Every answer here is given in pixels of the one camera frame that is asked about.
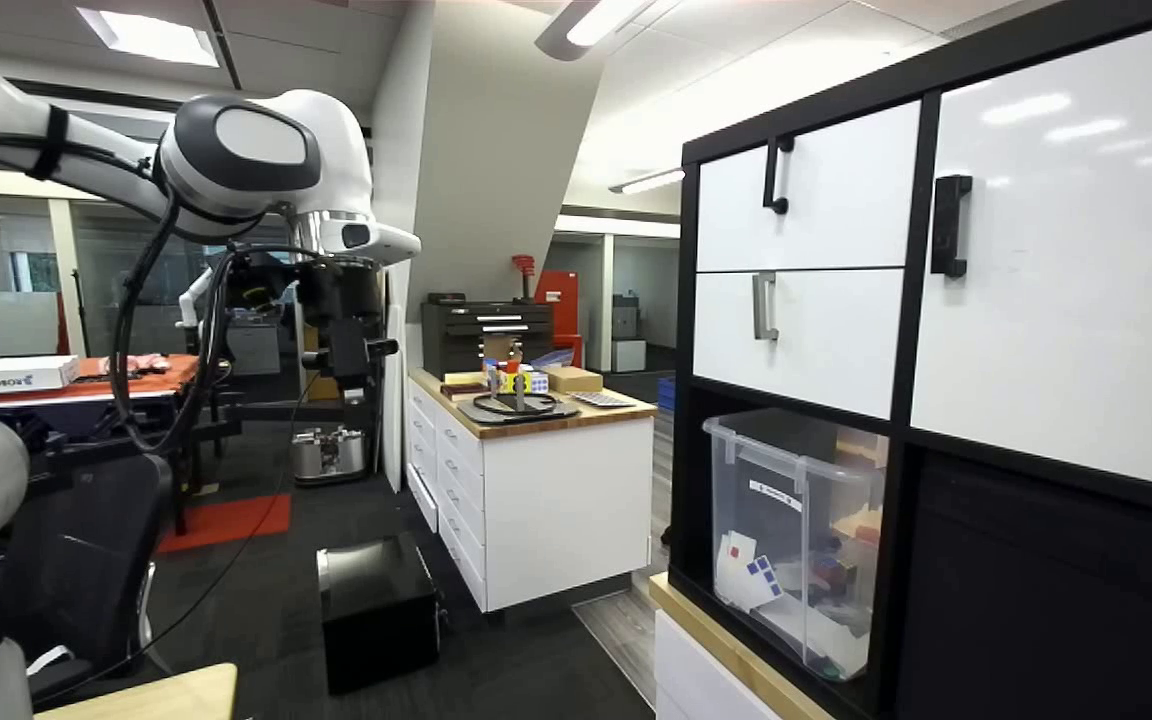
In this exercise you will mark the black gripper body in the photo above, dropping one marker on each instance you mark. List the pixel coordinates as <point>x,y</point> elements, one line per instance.
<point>347,308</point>

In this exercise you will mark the clear plastic storage box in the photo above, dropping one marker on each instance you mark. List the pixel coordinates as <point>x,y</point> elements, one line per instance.
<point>797,514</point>

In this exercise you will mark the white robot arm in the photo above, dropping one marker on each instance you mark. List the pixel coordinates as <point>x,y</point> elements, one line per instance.
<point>216,168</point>

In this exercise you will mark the black floor box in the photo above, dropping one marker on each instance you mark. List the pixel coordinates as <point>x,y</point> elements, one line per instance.
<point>378,613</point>

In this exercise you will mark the white flat box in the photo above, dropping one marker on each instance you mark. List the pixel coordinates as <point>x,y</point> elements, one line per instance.
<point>34,372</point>

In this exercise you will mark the black stacked drawer organizer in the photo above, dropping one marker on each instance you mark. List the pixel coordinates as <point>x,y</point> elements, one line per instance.
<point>458,330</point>

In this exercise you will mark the metal pot on floor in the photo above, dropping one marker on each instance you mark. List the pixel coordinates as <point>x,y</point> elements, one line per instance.
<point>324,453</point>

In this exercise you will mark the round black tray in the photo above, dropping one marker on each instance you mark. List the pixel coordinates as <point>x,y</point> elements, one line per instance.
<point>522,408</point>

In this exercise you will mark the orange top work table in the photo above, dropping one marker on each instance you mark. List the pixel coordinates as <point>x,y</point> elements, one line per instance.
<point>97,386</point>

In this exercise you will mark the red machine in background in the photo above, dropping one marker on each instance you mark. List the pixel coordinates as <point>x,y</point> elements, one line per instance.
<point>560,297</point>

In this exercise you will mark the red floor mat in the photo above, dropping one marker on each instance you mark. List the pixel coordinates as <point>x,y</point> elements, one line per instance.
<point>230,523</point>

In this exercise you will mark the white drawer cabinet wood top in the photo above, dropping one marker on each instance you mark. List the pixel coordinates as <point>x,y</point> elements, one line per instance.
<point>528,511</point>

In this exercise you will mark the black office chair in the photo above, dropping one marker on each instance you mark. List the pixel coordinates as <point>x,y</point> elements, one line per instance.
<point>72,575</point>

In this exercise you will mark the light wood table corner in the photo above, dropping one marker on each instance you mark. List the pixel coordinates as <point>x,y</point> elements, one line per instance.
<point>201,693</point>

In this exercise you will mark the white lower drawer front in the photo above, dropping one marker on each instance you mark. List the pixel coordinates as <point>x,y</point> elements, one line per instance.
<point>838,337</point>

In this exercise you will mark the white drawer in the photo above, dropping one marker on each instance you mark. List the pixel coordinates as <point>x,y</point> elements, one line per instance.
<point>848,194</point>
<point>838,337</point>

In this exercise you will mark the white upper drawer front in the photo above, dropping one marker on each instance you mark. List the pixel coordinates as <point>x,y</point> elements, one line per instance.
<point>848,194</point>

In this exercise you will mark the white base cabinet wood top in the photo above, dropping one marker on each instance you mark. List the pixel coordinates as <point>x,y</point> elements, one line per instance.
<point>707,675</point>

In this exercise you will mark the black cube shelf unit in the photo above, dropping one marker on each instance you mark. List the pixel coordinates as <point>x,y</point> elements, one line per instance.
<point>1011,586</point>

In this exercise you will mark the white cabinet door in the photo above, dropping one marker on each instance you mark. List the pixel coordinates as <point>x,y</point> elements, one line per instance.
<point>1036,313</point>

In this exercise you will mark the grey lower drawer handle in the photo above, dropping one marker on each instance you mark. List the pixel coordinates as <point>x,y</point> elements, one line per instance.
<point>765,305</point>

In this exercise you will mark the black upper drawer handle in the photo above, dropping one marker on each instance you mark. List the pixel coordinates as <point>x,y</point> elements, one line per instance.
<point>774,174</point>

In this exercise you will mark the black door handle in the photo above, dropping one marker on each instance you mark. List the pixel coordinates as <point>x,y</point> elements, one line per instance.
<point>950,225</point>

